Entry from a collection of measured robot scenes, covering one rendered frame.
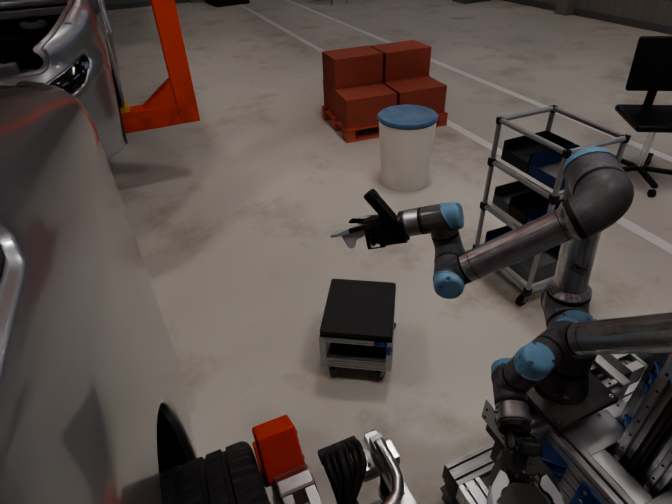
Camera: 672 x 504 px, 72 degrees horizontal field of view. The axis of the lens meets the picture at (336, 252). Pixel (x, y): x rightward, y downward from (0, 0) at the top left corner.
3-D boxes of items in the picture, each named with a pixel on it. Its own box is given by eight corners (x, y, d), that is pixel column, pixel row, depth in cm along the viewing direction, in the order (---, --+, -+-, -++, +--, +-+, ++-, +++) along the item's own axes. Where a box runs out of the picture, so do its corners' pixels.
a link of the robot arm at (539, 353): (545, 326, 106) (523, 348, 114) (515, 350, 101) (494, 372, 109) (573, 353, 103) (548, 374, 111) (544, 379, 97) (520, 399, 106)
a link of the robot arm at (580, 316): (548, 374, 124) (561, 339, 116) (540, 337, 135) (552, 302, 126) (596, 380, 122) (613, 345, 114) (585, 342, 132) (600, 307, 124)
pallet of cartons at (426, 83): (316, 118, 529) (312, 52, 487) (408, 100, 568) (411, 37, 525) (351, 147, 464) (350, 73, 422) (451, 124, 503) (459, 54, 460)
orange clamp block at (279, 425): (262, 470, 92) (250, 427, 91) (300, 454, 94) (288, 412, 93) (268, 486, 85) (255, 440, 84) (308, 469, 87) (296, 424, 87)
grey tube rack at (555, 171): (466, 262, 310) (491, 116, 251) (517, 246, 323) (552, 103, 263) (522, 313, 271) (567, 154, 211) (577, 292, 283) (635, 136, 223)
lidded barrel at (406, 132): (412, 163, 430) (416, 100, 395) (443, 185, 395) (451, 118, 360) (366, 175, 415) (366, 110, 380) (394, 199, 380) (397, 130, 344)
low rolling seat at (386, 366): (333, 320, 271) (331, 275, 251) (396, 325, 266) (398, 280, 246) (321, 379, 237) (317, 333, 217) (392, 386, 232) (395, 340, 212)
